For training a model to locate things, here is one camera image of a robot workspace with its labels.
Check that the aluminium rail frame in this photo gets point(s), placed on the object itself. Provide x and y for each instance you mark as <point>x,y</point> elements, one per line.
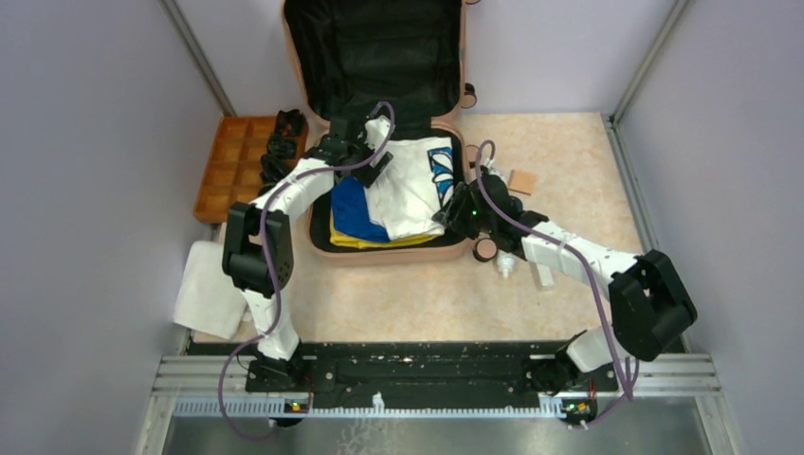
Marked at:
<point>212,382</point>

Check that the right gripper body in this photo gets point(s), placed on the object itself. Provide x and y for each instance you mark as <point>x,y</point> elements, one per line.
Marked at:
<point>471,223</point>

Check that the rolled dark brown tie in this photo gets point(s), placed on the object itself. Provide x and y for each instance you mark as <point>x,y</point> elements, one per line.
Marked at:
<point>273,169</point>

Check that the blue towel cloth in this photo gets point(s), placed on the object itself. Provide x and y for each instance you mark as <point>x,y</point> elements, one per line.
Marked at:
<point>350,213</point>

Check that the small brown square box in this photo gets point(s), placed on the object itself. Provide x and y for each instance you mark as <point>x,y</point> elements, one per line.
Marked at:
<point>522,182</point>

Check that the white cloth under left arm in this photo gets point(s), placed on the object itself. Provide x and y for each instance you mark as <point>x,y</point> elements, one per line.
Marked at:
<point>207,300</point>

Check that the pink suitcase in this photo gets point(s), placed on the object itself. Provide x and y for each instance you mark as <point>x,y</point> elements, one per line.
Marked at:
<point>350,55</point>

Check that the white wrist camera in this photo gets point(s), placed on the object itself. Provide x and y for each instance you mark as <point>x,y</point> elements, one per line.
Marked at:
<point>378,130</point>
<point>488,168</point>

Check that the rolled green patterned tie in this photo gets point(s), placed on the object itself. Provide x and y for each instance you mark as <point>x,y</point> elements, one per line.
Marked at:
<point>282,147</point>

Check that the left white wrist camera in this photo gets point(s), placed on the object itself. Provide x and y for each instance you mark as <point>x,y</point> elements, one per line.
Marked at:
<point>378,130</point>

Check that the rolled dark tie top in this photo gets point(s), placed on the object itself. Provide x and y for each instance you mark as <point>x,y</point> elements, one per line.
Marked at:
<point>289,123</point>

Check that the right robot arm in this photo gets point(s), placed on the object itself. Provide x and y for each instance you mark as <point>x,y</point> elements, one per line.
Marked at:
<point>640,299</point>

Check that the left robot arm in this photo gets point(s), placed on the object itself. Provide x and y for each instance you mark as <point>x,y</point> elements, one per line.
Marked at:
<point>258,249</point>

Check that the wooden compartment tray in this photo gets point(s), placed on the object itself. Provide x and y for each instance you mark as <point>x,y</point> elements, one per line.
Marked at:
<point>233,168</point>

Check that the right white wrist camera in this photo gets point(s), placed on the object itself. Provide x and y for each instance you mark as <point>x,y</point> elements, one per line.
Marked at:
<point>488,168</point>

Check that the blue white shirt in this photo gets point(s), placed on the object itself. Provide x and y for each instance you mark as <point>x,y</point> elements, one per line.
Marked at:
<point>416,184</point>

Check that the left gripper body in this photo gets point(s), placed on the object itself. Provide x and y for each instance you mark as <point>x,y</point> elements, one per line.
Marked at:
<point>366,173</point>

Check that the yellow cloth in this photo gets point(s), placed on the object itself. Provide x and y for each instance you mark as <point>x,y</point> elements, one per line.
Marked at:
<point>338,238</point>

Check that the white tube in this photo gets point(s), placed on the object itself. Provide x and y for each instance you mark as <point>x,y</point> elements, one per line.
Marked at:
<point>543,277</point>

